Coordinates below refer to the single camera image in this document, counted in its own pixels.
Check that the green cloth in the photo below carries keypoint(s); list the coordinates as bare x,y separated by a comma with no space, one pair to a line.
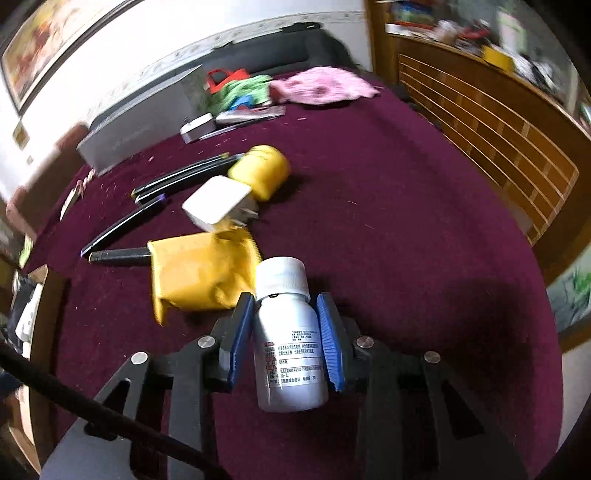
240,87

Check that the framed horse painting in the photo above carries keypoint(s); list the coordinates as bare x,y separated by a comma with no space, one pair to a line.
37,55

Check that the yellow padded pouch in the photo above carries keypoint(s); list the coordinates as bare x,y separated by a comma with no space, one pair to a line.
198,272

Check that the yellow box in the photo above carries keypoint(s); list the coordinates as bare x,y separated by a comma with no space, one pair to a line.
498,55

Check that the yellow plastic jar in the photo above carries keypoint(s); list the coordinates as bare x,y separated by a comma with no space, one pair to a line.
261,168

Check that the pink floral towel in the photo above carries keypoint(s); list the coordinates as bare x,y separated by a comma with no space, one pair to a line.
318,85

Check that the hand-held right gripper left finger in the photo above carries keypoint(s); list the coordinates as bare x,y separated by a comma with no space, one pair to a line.
240,341

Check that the long grey box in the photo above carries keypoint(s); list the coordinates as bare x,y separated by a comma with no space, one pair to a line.
138,134

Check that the small yellow wall plaque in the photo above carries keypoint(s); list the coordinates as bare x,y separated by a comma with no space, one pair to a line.
21,134

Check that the toothpaste tube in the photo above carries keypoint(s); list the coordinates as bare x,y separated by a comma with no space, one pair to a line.
251,114

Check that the long black pen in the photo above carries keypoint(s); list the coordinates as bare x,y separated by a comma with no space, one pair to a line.
124,226

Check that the white medicine bottle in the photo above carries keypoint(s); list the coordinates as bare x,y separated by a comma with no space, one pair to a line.
286,350

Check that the small white charger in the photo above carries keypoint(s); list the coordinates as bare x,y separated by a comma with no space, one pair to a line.
198,127

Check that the red paper bag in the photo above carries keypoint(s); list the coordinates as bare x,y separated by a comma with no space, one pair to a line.
231,74

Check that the white power adapter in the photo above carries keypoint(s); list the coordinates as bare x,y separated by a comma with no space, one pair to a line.
214,203

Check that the brown chair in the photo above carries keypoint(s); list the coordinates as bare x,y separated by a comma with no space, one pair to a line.
41,198

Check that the black item on sofa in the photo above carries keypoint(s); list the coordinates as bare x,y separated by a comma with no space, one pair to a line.
300,26

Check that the cardboard box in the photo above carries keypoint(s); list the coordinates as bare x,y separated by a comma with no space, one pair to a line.
46,300

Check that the short black marker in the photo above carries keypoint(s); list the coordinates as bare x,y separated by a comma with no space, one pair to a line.
120,256

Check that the black sofa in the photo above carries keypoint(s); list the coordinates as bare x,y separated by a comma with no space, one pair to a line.
277,50

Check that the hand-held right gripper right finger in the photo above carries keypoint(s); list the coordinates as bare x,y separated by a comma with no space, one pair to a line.
332,341

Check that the landscape painting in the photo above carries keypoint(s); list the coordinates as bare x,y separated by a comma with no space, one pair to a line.
572,295

